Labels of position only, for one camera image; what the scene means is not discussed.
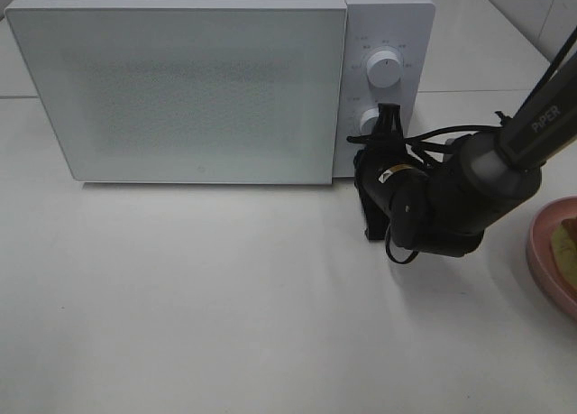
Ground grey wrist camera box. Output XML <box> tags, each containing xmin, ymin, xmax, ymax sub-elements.
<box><xmin>357</xmin><ymin>188</ymin><xmax>389</xmax><ymax>242</ymax></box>

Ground white microwave oven body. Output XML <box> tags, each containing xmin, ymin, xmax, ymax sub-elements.
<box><xmin>5</xmin><ymin>0</ymin><xmax>435</xmax><ymax>183</ymax></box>

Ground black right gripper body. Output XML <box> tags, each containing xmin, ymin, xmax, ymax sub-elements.
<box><xmin>352</xmin><ymin>134</ymin><xmax>431</xmax><ymax>227</ymax></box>

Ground pink round plate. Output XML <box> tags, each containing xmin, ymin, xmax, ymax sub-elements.
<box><xmin>526</xmin><ymin>196</ymin><xmax>576</xmax><ymax>321</ymax></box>

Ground sandwich with lettuce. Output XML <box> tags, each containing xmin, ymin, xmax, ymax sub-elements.
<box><xmin>551</xmin><ymin>218</ymin><xmax>576</xmax><ymax>285</ymax></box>

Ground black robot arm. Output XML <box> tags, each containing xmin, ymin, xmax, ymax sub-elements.
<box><xmin>347</xmin><ymin>33</ymin><xmax>576</xmax><ymax>264</ymax></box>

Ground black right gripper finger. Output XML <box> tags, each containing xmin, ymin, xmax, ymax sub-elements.
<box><xmin>372</xmin><ymin>103</ymin><xmax>389</xmax><ymax>135</ymax></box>
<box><xmin>382</xmin><ymin>104</ymin><xmax>404</xmax><ymax>139</ymax></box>

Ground upper white power knob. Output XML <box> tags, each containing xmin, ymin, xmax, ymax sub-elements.
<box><xmin>366</xmin><ymin>46</ymin><xmax>403</xmax><ymax>88</ymax></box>

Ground lower white timer knob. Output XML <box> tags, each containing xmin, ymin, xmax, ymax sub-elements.
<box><xmin>359</xmin><ymin>107</ymin><xmax>380</xmax><ymax>135</ymax></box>

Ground white microwave door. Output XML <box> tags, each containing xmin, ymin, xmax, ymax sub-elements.
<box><xmin>6</xmin><ymin>0</ymin><xmax>347</xmax><ymax>184</ymax></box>

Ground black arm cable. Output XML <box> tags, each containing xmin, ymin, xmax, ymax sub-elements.
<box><xmin>345</xmin><ymin>110</ymin><xmax>510</xmax><ymax>265</ymax></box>

